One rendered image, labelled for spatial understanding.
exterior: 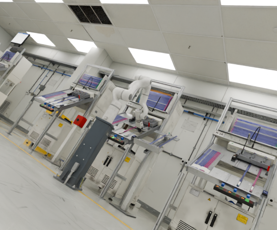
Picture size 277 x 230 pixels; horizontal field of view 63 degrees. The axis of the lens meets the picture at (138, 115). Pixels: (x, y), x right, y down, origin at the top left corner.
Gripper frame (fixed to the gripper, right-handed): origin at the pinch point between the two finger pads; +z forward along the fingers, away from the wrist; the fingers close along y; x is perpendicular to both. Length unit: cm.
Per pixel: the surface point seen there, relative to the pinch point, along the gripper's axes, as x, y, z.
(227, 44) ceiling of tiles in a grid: -202, -24, -73
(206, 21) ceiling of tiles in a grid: -174, 4, -112
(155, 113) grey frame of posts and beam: -46.2, 8.6, -1.8
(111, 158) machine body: 36, 20, 35
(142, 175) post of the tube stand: 44, -42, 20
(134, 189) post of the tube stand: 59, -42, 30
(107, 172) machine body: 52, 14, 45
